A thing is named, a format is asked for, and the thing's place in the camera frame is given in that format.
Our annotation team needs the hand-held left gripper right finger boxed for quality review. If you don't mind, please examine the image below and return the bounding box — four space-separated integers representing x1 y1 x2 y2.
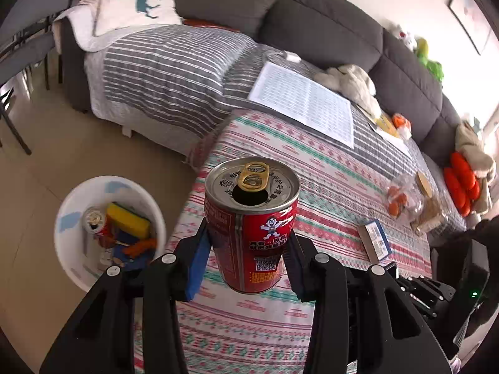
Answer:
286 234 453 374

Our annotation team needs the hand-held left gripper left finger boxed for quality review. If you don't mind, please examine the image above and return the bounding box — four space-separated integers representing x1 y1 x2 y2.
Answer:
39 218 212 374

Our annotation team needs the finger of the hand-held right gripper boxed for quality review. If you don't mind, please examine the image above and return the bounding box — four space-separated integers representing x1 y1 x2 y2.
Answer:
395 275 455 320

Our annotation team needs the red drink can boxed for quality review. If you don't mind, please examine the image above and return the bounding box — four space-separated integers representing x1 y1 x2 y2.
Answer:
203 157 301 295
83 207 114 248

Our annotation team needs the yellow sponge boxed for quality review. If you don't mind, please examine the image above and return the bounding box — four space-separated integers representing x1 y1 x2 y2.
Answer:
106 203 151 239

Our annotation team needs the white trash bin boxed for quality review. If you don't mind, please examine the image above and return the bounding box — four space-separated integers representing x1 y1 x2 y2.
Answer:
54 175 166 293

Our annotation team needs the blue open cardboard box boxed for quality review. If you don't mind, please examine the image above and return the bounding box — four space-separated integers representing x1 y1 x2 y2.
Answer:
358 218 392 262

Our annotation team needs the clear jar of biscuits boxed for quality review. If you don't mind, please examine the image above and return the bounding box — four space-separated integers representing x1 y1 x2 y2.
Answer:
409 197 449 236

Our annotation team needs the red plush toy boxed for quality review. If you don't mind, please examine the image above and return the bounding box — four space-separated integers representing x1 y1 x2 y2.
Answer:
443 152 481 217

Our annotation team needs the patterned tablecloth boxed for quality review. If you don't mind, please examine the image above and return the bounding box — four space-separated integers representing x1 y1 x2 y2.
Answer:
133 109 433 374

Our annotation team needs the beige plush toy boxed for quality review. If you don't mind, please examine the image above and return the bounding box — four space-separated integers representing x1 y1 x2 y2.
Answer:
454 121 497 215

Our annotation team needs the white paper strip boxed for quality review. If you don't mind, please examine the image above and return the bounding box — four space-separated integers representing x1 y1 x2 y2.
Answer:
366 119 412 156

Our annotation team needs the yellow book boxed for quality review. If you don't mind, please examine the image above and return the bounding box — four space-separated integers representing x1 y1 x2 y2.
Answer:
372 111 400 138

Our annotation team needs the white printed paper sheet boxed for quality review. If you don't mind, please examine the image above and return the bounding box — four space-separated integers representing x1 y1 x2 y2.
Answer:
248 61 355 149

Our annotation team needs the grey striped blanket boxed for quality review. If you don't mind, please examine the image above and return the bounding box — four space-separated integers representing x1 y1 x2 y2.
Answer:
84 23 468 234

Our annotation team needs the green plush toy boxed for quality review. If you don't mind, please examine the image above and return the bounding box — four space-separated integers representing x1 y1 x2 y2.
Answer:
414 37 445 82

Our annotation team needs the small white plush toy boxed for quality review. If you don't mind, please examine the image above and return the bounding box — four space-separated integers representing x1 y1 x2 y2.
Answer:
390 21 416 49

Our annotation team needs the grey sofa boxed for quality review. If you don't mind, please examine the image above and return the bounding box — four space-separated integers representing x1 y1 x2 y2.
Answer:
60 0 484 219

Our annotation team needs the white deer pillow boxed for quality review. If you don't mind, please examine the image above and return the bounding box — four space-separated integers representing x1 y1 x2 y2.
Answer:
94 0 183 37

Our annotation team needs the grey chair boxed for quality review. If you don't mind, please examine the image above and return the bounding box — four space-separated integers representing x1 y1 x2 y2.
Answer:
0 31 55 156
0 0 71 40

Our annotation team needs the framed wall picture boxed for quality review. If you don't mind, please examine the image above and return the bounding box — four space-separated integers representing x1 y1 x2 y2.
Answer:
448 0 492 55

